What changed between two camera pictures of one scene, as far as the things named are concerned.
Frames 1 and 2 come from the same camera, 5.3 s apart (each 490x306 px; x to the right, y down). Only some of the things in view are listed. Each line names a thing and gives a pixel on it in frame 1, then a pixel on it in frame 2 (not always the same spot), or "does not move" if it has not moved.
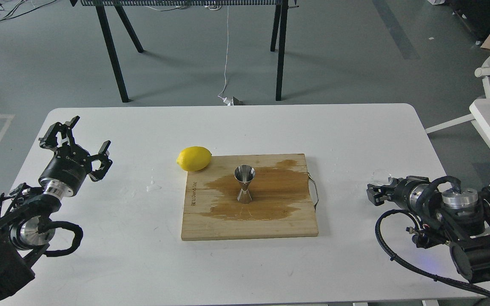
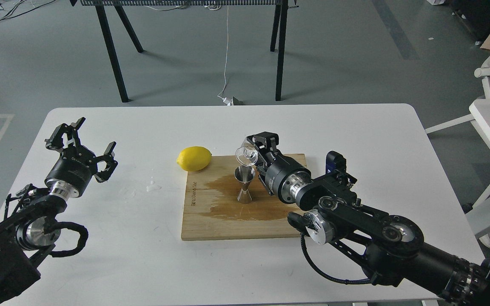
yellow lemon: (194, 158) does not move
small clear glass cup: (380, 177) to (246, 156)
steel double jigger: (244, 174) does not move
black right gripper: (414, 192) to (281, 175)
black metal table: (279, 43) does not move
